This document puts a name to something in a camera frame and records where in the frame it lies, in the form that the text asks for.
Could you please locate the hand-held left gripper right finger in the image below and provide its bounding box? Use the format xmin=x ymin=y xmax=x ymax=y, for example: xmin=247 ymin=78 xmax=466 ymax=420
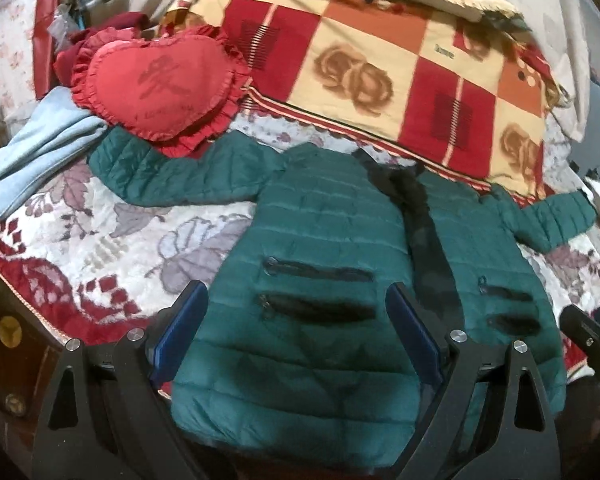
xmin=385 ymin=282 xmax=563 ymax=480

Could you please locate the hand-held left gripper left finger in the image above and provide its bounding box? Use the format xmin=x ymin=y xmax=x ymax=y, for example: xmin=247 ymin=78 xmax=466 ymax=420
xmin=30 ymin=280 xmax=241 ymax=480

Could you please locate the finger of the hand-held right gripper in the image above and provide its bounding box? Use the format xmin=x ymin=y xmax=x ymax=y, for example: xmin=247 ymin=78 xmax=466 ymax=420
xmin=560 ymin=304 xmax=600 ymax=393

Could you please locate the green puffer jacket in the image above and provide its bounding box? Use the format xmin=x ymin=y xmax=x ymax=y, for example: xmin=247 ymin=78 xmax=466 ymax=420
xmin=87 ymin=127 xmax=597 ymax=468

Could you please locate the white red floral blanket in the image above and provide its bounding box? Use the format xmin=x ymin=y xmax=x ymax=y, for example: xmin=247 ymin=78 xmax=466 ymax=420
xmin=0 ymin=110 xmax=600 ymax=386

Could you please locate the light blue folded cloth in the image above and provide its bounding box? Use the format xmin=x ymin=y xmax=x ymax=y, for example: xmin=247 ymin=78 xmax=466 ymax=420
xmin=0 ymin=87 xmax=112 ymax=236

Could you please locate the red heart-shaped frilled pillow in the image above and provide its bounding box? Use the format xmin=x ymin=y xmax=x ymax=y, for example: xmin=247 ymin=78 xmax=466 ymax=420
xmin=70 ymin=25 xmax=253 ymax=158

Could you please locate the red cream checkered rose quilt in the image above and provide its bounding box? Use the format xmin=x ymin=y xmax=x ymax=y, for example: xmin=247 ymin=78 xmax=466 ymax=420
xmin=160 ymin=0 xmax=561 ymax=206

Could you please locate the dark red garment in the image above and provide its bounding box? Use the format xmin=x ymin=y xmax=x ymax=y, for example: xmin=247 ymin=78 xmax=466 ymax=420
xmin=54 ymin=11 xmax=152 ymax=87

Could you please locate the pink floral sheet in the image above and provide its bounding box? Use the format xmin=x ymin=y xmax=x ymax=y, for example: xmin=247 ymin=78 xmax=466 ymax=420
xmin=0 ymin=0 xmax=46 ymax=128

